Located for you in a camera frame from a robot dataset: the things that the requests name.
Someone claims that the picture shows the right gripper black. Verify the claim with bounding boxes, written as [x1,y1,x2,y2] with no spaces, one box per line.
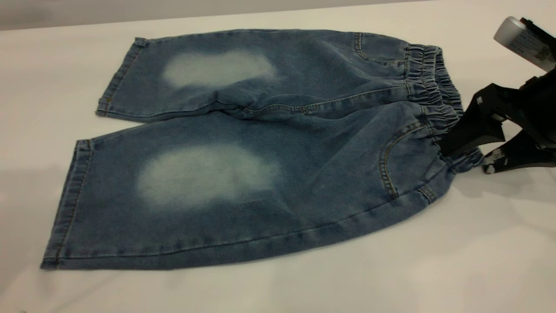
[438,70,556,175]

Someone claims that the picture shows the blue denim pants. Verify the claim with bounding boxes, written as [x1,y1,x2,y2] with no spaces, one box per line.
[40,29,485,270]

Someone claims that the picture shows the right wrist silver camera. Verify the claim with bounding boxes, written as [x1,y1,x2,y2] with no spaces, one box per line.
[494,17,556,72]

